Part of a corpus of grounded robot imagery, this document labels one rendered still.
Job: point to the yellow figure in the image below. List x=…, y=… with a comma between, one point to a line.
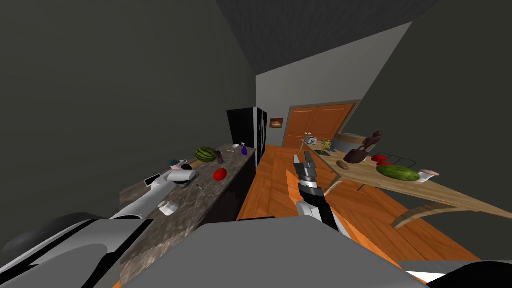
x=326, y=145

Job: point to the black tablet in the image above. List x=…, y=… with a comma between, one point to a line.
x=152, y=180

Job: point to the green striped round watermelon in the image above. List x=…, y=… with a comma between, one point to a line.
x=206, y=154

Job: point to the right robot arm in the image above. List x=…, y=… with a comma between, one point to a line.
x=316, y=200

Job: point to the blue spray bottle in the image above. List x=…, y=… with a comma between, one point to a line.
x=244, y=150

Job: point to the silver toaster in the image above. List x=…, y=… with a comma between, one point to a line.
x=311, y=140

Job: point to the black fridge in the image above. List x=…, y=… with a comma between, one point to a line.
x=246, y=132

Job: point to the orange picture on wall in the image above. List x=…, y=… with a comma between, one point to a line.
x=276, y=122

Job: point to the green striped long watermelon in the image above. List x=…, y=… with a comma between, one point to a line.
x=398, y=172

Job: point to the wooden table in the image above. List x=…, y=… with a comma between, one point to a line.
x=368, y=178

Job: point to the dark can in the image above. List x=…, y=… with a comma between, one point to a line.
x=219, y=157

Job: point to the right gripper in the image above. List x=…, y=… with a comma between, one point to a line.
x=307, y=172

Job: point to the pink and white mug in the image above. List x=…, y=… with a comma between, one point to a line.
x=428, y=174

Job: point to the orange double door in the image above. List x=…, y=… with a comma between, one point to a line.
x=316, y=124

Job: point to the brown potato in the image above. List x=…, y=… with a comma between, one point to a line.
x=342, y=164

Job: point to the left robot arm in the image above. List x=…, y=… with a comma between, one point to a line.
x=136, y=204

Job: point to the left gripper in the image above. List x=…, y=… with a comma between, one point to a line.
x=184, y=184

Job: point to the grey round tub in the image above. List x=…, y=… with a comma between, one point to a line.
x=347, y=140

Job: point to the dark brown statue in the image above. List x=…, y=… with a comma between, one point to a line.
x=362, y=152

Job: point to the red apple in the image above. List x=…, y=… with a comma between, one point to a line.
x=220, y=174

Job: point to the red tomato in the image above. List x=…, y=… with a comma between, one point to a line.
x=378, y=158

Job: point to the grey knife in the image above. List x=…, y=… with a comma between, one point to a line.
x=198, y=186

